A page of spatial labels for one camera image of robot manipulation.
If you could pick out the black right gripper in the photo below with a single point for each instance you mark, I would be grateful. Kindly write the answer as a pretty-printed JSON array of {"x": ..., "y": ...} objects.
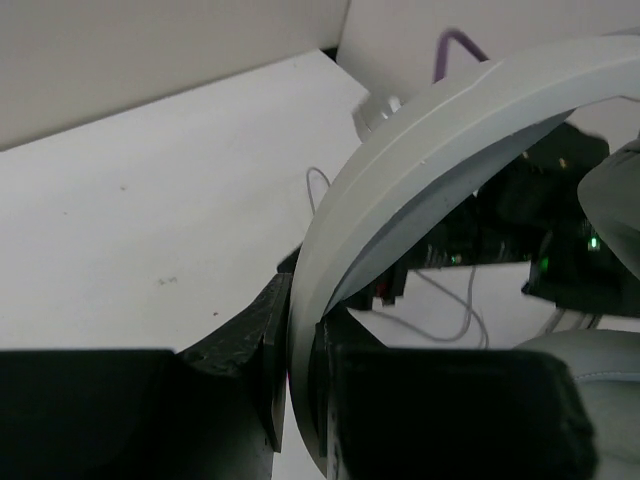
[{"x": 506, "y": 220}]

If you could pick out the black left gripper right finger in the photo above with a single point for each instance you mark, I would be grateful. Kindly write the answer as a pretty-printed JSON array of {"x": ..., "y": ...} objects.
[{"x": 400, "y": 413}]

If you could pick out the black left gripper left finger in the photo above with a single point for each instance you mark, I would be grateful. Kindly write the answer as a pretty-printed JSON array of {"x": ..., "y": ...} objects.
[{"x": 214, "y": 410}]

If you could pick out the white over-ear headphones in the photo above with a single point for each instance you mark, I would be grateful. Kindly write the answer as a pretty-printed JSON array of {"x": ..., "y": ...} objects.
[{"x": 423, "y": 161}]

